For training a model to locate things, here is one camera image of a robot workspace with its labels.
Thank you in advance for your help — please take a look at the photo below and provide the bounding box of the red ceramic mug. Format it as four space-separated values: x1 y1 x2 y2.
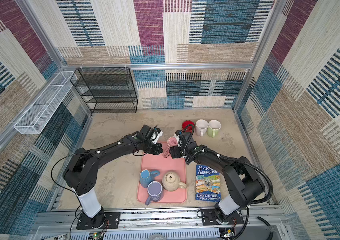
182 120 195 133

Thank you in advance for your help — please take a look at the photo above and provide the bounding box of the blue ceramic mug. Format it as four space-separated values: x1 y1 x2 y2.
139 169 160 189

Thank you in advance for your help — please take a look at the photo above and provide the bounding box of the beige speckled ceramic mug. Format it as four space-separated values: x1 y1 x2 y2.
162 171 187 192

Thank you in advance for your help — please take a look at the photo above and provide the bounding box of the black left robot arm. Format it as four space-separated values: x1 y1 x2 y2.
63 125 163 230

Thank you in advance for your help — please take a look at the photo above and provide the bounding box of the white ceramic mug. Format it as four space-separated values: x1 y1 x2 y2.
195 120 209 137

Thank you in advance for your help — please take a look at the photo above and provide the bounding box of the light green ceramic mug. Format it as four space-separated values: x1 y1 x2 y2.
207 120 222 138

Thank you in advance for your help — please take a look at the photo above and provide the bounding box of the purple ceramic mug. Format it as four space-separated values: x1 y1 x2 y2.
145 181 163 206

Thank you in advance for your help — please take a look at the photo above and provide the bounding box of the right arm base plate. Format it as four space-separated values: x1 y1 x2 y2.
197 209 244 226

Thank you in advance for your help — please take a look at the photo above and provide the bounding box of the blue treehouse paperback book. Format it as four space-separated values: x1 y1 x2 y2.
195 165 221 203

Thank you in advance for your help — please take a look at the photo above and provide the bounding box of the pink patterned glass mug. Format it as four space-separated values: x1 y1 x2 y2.
162 137 178 158

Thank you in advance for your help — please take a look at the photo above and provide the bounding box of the pink plastic tray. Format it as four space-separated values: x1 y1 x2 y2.
140 154 188 204

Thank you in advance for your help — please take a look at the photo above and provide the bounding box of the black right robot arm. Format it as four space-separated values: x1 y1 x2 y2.
169 130 273 224

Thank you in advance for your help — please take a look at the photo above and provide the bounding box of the aluminium front rail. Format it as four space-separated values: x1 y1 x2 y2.
28 205 294 240

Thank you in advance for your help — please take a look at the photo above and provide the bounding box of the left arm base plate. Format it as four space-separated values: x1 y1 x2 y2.
76 212 121 230

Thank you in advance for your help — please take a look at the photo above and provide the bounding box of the white wire mesh basket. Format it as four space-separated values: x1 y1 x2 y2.
14 72 74 135

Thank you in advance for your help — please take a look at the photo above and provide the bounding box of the black wire shelf rack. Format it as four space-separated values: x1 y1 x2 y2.
70 67 138 114

